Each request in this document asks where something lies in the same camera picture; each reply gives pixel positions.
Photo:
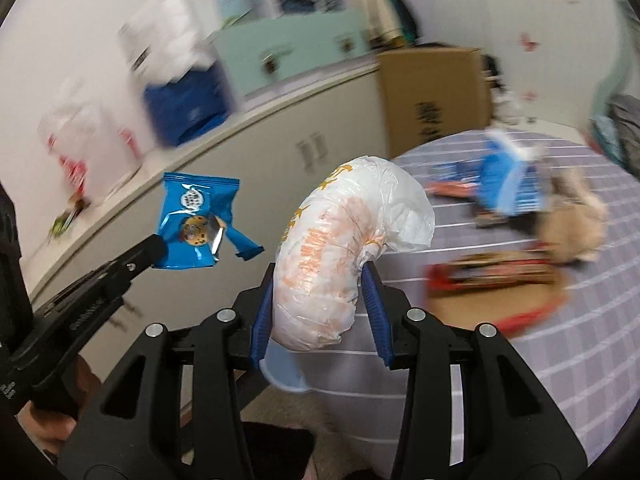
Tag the white orange plastic bag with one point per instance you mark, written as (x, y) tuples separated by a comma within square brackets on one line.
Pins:
[(362, 209)]

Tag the white red plastic bag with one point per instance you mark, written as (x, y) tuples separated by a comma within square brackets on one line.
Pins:
[(96, 154)]

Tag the grey checked tablecloth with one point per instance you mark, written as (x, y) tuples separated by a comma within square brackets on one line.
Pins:
[(581, 337)]

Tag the blue white snack packet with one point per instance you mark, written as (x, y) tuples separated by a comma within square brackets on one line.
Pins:
[(509, 181)]

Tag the white paper shopping bag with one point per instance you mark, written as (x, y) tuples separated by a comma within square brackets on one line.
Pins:
[(163, 41)]

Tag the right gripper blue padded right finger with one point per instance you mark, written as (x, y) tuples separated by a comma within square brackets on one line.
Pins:
[(373, 294)]

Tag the person's left hand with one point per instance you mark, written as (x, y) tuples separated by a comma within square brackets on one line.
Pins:
[(51, 430)]

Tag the beige hanging jacket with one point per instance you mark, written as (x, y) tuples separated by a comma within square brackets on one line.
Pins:
[(382, 25)]

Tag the blue cookie wrapper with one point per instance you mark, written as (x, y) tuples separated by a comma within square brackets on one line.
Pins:
[(196, 217)]

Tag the light blue trash bin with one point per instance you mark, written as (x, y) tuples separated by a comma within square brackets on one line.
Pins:
[(280, 369)]

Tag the teal drawer unit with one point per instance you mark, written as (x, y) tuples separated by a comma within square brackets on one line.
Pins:
[(267, 51)]

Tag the white low cabinet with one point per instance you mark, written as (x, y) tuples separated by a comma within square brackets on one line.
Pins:
[(251, 173)]

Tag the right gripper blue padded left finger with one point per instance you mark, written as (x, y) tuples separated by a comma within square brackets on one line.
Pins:
[(262, 325)]

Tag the blue fabric bag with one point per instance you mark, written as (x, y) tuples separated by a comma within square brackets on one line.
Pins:
[(182, 110)]

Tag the crumpled beige paper bag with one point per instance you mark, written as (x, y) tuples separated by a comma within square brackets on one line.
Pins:
[(573, 226)]

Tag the red snack bag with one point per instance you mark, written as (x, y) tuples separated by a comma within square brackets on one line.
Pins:
[(495, 282)]

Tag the brown cardboard box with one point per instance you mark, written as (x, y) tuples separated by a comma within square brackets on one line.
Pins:
[(430, 93)]

